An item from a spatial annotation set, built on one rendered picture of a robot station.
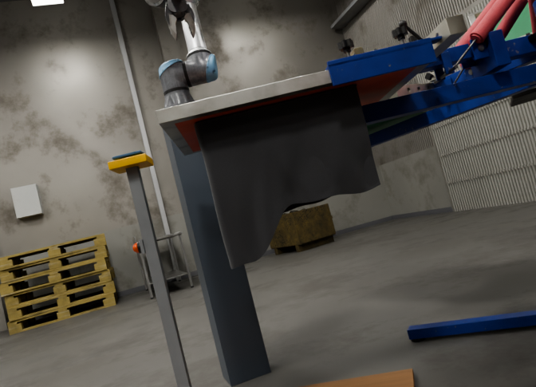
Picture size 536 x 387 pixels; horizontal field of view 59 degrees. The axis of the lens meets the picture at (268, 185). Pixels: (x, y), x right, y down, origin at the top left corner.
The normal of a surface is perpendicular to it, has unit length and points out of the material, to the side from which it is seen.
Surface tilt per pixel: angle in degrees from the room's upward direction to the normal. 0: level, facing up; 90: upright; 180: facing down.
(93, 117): 90
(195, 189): 90
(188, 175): 90
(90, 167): 90
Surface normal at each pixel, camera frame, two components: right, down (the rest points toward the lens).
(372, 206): 0.28, -0.14
